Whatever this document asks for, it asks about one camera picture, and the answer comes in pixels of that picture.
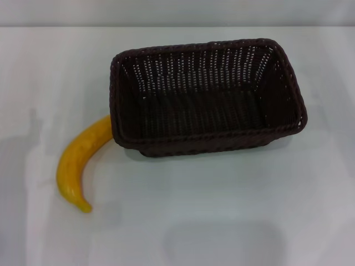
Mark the yellow banana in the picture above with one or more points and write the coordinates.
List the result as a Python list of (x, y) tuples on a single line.
[(76, 160)]

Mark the dark brown woven basket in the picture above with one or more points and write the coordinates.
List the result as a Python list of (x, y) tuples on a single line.
[(205, 110)]

